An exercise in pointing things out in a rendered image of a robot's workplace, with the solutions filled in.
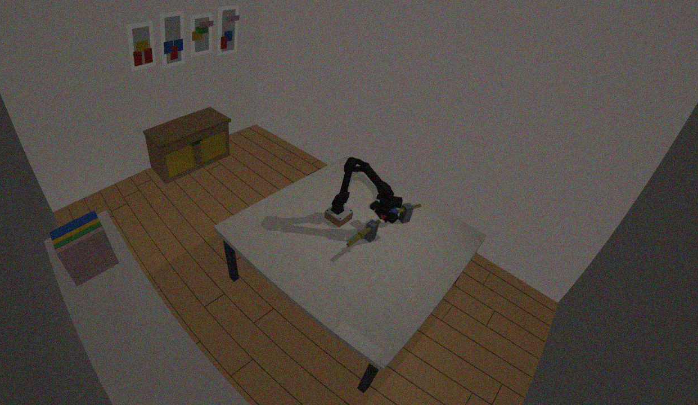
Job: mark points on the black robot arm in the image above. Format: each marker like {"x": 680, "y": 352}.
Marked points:
{"x": 386, "y": 195}

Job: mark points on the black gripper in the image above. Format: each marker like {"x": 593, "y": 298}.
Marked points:
{"x": 390, "y": 217}

